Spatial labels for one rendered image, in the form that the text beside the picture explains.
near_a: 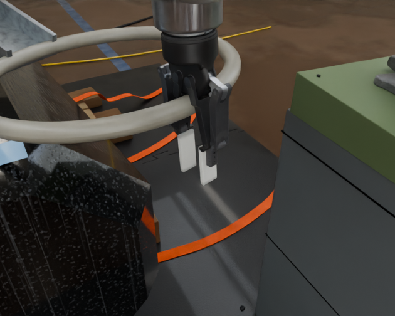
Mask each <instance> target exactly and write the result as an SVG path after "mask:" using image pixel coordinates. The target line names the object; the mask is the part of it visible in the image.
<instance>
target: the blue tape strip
mask: <svg viewBox="0 0 395 316"><path fill-rule="evenodd" d="M27 157H28V155H27V153H26V149H25V147H24V144H23V142H15V141H9V142H5V143H2V144H0V165H3V164H7V163H10V162H13V161H17V160H20V159H24V158H27Z"/></svg>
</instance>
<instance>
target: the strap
mask: <svg viewBox="0 0 395 316"><path fill-rule="evenodd" d="M160 93H162V88H160V89H158V90H157V91H155V92H154V93H151V94H150V95H147V96H144V97H139V96H136V97H139V98H144V99H149V98H153V97H155V96H157V95H158V94H160ZM96 94H98V96H99V97H100V98H101V99H104V100H106V101H109V102H112V101H116V100H119V99H121V98H125V97H129V96H135V95H133V94H130V93H125V94H121V95H118V96H116V97H112V98H105V97H104V96H103V95H102V94H99V93H97V92H88V93H85V94H83V95H80V96H78V97H75V98H73V100H74V101H76V102H78V101H80V100H83V99H84V98H87V97H90V96H92V95H96ZM195 117H196V114H193V115H191V123H192V122H193V121H194V119H195ZM176 137H177V134H176V133H175V132H174V131H173V133H171V134H170V135H168V136H167V137H166V138H164V139H162V140H161V141H159V142H158V143H156V144H154V145H153V146H151V147H149V148H148V149H146V150H143V151H142V152H139V153H138V154H136V155H133V156H132V157H129V158H127V159H128V160H129V161H130V162H131V163H133V162H135V161H137V160H139V159H141V158H143V157H145V156H147V155H149V154H151V153H153V152H154V151H156V150H157V149H160V148H161V147H163V146H164V145H166V144H167V143H169V142H170V141H172V140H173V139H175V138H176ZM273 192H274V190H273ZM273 192H272V193H271V194H270V195H269V196H268V197H267V198H266V199H265V200H264V201H263V202H262V203H261V204H259V205H258V206H257V207H256V208H255V209H253V210H252V211H250V212H249V213H248V214H246V215H244V216H243V217H242V218H240V219H239V220H237V221H235V222H234V223H233V224H231V225H229V226H227V227H225V228H224V229H222V230H220V231H218V232H216V233H214V234H212V235H209V236H207V237H205V238H202V239H200V240H197V241H194V242H192V243H189V244H186V245H182V246H178V247H176V248H172V249H169V250H165V251H161V252H159V253H157V257H158V263H160V262H162V261H166V260H170V259H172V258H176V257H178V256H182V255H186V254H188V253H192V252H194V251H197V250H201V249H203V248H205V247H208V246H210V245H213V244H215V243H217V242H219V241H221V240H223V239H225V238H227V237H229V236H231V235H232V234H234V233H236V232H237V231H239V230H241V229H242V228H244V227H245V226H247V225H248V224H250V223H251V222H252V221H254V220H255V219H256V218H258V217H259V216H261V215H262V214H263V213H264V212H265V211H267V210H268V209H269V208H270V207H271V204H272V200H273Z"/></svg>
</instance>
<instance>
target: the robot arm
mask: <svg viewBox="0 0 395 316"><path fill-rule="evenodd" d="M151 3H152V13H153V19H154V26H155V27H156V28H157V29H158V30H159V31H161V32H162V33H161V43H162V54H163V58H164V59H165V60H166V61H167V62H168V63H167V64H165V65H161V66H158V67H157V71H158V73H159V77H160V79H161V84H162V94H163V99H164V103H166V102H169V101H171V100H174V99H177V98H179V97H182V96H184V95H189V98H190V102H191V105H192V106H194V108H195V111H196V117H197V122H198V126H199V132H200V135H201V141H202V145H201V146H199V166H200V177H201V184H202V185H205V184H207V183H209V182H211V181H212V180H214V179H215V178H217V171H216V164H217V163H218V149H220V148H222V147H224V146H226V145H228V141H229V97H230V95H231V91H232V86H231V84H230V83H226V84H222V83H221V82H220V81H219V80H218V79H217V75H216V71H215V69H214V61H215V59H216V57H217V55H218V30H217V29H216V28H217V27H219V26H220V25H221V24H222V22H223V0H151ZM387 65H388V67H390V68H391V69H392V70H393V71H395V55H392V56H391V57H389V59H388V61H387ZM373 83H374V84H375V85H377V86H379V87H381V88H383V89H386V90H388V91H389V92H391V93H393V94H395V73H390V74H378V75H376V77H375V79H374V82H373ZM168 126H169V127H171V126H172V127H173V128H174V132H175V133H176V134H177V146H178V148H179V158H180V165H181V171H182V172H185V171H187V170H189V169H190V168H192V167H194V166H196V148H195V139H194V130H193V129H190V128H191V127H193V125H192V124H191V116H189V117H186V118H184V119H182V120H179V121H177V122H174V123H172V124H169V125H168ZM188 129H189V130H188Z"/></svg>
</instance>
